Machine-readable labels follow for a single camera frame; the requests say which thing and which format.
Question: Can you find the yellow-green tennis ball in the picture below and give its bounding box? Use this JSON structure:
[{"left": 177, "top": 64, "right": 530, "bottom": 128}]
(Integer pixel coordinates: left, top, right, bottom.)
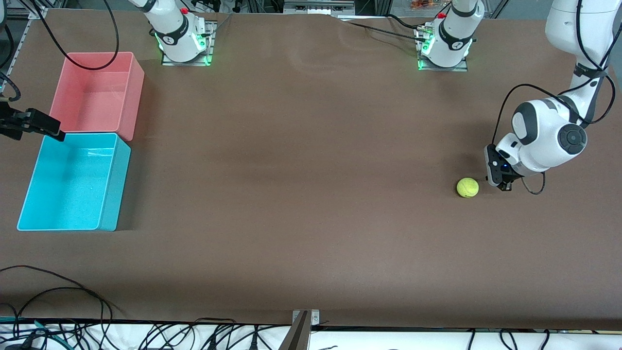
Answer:
[{"left": 456, "top": 177, "right": 480, "bottom": 198}]

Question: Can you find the pink plastic bin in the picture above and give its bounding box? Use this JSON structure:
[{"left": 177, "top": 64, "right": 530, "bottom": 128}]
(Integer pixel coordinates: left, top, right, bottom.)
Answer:
[{"left": 51, "top": 52, "right": 145, "bottom": 142}]

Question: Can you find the blue plastic bin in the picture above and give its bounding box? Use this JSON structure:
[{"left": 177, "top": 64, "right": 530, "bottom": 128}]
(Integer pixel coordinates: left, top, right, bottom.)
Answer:
[{"left": 17, "top": 133, "right": 132, "bottom": 232}]

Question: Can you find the brown table cover mat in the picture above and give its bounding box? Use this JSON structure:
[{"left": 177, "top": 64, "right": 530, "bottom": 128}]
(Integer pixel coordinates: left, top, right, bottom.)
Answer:
[{"left": 0, "top": 9, "right": 622, "bottom": 331}]

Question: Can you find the grey power strip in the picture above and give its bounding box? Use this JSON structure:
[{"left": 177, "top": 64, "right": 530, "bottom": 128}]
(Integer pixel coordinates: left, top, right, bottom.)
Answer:
[{"left": 283, "top": 0, "right": 356, "bottom": 14}]

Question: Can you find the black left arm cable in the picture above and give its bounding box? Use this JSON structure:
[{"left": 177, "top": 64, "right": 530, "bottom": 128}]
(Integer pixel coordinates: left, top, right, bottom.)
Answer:
[{"left": 492, "top": 0, "right": 617, "bottom": 195}]

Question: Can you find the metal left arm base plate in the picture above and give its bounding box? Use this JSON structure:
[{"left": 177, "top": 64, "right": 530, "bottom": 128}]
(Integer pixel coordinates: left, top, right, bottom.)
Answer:
[{"left": 417, "top": 27, "right": 469, "bottom": 72}]

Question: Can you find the aluminium frame profile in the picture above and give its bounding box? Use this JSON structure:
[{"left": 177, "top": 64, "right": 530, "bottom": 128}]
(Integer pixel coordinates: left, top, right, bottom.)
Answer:
[{"left": 10, "top": 0, "right": 49, "bottom": 73}]

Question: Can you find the black right arm cable loop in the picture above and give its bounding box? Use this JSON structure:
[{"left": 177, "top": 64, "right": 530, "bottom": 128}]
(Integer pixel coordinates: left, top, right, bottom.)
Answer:
[{"left": 30, "top": 0, "right": 121, "bottom": 71}]

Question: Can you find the thin black cable on mat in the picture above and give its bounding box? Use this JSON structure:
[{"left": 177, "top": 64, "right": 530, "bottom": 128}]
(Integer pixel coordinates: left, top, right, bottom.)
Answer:
[
  {"left": 0, "top": 265, "right": 115, "bottom": 321},
  {"left": 15, "top": 287, "right": 122, "bottom": 321}
]

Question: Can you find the black base power cable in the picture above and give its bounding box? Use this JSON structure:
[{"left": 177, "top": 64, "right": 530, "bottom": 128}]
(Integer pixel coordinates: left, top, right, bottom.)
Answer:
[
  {"left": 386, "top": 14, "right": 428, "bottom": 32},
  {"left": 347, "top": 20, "right": 431, "bottom": 42}
]

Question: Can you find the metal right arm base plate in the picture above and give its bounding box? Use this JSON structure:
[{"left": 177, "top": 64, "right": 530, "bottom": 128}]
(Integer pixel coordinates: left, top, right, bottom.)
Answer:
[{"left": 161, "top": 20, "right": 215, "bottom": 66}]

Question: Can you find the teal cable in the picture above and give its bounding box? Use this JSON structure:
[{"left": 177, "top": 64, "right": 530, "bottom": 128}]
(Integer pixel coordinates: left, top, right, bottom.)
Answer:
[{"left": 0, "top": 317, "right": 66, "bottom": 343}]

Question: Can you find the grey camera stand pole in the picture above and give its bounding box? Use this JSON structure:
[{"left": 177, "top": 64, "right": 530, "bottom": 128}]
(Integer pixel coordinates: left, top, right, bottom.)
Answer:
[{"left": 278, "top": 311, "right": 311, "bottom": 350}]

